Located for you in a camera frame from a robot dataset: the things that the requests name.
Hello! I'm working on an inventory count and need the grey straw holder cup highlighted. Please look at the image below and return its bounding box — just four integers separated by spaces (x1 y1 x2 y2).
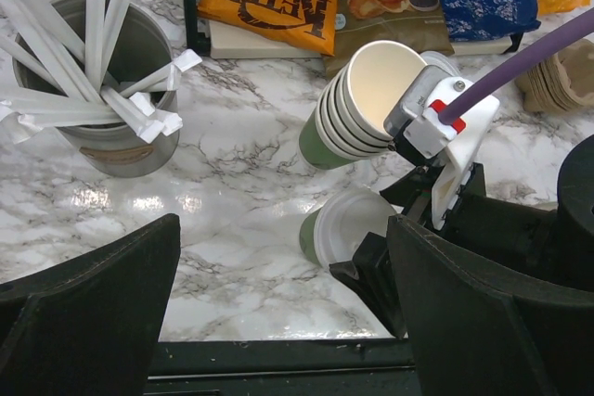
1 0 200 178

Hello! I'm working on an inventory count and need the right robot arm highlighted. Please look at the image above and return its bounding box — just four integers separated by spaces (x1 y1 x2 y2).
329 138 593 339

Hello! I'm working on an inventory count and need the stack of white plastic lids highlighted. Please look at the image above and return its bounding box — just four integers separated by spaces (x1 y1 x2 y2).
419 51 462 83

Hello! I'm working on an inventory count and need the cardboard cup carrier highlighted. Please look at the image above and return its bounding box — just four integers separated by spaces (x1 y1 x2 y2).
515 39 593 114

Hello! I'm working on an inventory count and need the single green paper cup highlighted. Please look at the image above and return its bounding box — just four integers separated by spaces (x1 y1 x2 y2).
299 188 396 270

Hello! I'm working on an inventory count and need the stack of green paper cups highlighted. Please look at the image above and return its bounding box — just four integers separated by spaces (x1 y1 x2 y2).
298 40 427 170

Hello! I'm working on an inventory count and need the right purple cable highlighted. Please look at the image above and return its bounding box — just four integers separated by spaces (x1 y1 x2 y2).
443 8 594 121

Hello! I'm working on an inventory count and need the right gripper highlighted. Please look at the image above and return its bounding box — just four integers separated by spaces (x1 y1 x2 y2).
329 162 566 339

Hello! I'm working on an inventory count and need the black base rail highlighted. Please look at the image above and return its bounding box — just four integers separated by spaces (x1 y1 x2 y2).
144 339 421 395

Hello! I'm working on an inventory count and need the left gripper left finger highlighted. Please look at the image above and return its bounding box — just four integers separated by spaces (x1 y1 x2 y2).
1 213 181 395

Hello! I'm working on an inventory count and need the beige three-tier shelf rack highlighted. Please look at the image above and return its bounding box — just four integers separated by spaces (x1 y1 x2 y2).
184 0 538 66

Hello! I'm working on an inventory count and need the brown chips bag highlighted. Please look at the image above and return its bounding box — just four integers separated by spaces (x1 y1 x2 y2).
323 0 454 78

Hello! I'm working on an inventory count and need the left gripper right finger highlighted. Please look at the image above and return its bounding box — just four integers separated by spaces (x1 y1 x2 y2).
387 215 593 395

